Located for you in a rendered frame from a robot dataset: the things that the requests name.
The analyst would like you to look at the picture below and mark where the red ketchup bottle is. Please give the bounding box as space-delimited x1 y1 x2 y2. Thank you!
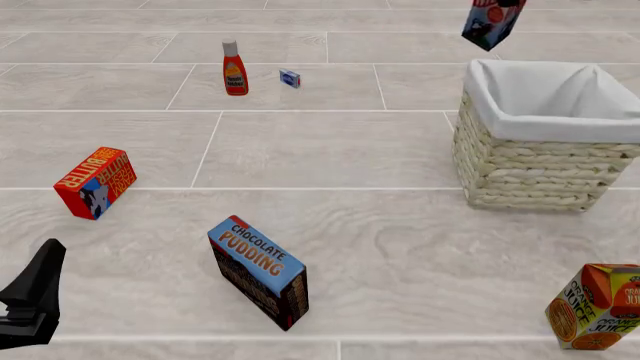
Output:
221 37 250 96

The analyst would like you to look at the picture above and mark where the orange juice carton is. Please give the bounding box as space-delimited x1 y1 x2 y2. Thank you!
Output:
544 262 640 351

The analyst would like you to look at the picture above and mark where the blue chocolate pudding box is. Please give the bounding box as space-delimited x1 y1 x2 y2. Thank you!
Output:
207 214 310 333

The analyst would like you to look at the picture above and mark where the white cloth basket liner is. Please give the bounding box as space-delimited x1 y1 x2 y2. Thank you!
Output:
463 58 640 144

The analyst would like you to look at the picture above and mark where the blue milk carton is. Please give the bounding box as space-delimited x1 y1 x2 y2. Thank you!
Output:
460 0 528 53

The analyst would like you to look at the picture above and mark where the small blue white box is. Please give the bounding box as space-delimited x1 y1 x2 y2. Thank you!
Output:
278 67 302 90

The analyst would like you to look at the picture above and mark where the red butter box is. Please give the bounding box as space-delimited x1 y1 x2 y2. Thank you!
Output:
53 146 138 222

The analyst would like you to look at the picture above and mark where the woven wicker basket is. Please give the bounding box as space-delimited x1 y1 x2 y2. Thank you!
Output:
452 89 640 213

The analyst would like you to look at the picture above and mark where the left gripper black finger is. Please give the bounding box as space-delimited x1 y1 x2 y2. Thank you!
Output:
0 238 67 320

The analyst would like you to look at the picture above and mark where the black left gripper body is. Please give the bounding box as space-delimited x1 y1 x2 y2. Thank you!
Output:
0 314 62 351

